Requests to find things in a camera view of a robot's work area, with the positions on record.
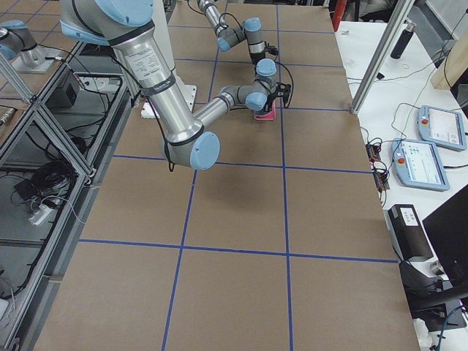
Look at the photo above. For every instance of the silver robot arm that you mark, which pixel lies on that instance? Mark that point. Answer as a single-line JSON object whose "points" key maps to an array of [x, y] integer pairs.
{"points": [[128, 28], [229, 32]]}

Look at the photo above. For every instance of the black bottle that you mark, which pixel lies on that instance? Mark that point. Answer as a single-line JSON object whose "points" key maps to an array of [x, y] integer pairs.
{"points": [[403, 40]]}

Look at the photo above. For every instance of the black monitor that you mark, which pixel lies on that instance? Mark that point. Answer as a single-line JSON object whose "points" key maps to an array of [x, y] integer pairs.
{"points": [[446, 228]]}

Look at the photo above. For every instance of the far teach pendant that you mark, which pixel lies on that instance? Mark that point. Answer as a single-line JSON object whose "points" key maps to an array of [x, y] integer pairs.
{"points": [[443, 127]]}

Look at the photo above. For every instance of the pink towel with grey edge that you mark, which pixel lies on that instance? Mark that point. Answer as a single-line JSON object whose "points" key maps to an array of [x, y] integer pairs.
{"points": [[264, 115]]}

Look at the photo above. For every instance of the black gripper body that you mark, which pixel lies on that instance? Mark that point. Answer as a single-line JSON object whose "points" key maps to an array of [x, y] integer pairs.
{"points": [[254, 58], [266, 106]]}

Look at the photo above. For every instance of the black box with label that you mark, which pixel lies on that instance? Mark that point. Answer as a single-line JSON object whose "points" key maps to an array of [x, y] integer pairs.
{"points": [[411, 241]]}

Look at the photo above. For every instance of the aluminium frame post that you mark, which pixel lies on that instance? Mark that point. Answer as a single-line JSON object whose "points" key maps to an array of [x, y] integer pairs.
{"points": [[389, 35]]}

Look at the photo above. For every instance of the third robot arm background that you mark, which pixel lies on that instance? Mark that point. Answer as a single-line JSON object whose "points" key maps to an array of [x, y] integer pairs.
{"points": [[19, 46]]}

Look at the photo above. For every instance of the teach pendant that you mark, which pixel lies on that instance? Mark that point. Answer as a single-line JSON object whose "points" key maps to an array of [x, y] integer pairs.
{"points": [[418, 165], [443, 127]]}

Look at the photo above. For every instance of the small circuit board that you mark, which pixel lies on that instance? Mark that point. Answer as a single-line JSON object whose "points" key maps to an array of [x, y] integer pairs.
{"points": [[373, 151]]}

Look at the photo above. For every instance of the white power strip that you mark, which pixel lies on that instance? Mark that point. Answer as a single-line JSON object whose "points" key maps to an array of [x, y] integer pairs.
{"points": [[40, 214]]}

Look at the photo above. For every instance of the near teach pendant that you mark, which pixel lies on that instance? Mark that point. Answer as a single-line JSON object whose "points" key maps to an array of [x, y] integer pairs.
{"points": [[418, 165]]}

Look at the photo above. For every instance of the black power adapter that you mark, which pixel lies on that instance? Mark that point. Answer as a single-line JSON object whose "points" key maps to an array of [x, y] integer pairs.
{"points": [[26, 189]]}

